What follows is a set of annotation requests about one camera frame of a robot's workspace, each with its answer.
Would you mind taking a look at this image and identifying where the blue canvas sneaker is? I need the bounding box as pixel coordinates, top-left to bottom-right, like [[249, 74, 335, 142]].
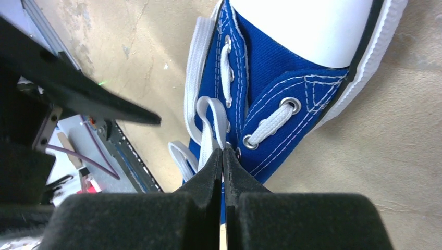
[[168, 1, 407, 183]]

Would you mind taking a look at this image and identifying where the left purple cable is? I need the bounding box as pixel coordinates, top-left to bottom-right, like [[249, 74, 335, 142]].
[[45, 115, 121, 181]]

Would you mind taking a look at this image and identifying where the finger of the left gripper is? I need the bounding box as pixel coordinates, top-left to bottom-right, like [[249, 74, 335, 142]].
[[1, 18, 161, 125]]

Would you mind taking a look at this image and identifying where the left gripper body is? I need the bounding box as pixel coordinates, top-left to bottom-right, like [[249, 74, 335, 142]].
[[1, 66, 62, 205]]

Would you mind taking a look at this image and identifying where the white shoelace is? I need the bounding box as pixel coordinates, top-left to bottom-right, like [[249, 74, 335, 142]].
[[167, 16, 298, 183]]

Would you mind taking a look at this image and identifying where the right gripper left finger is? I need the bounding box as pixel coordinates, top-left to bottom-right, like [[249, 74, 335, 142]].
[[39, 149, 223, 249]]

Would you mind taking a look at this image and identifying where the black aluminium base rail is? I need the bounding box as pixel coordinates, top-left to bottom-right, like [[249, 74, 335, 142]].
[[22, 1, 162, 193]]

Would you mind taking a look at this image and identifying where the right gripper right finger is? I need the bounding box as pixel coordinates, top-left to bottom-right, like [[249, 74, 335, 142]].
[[223, 149, 393, 249]]

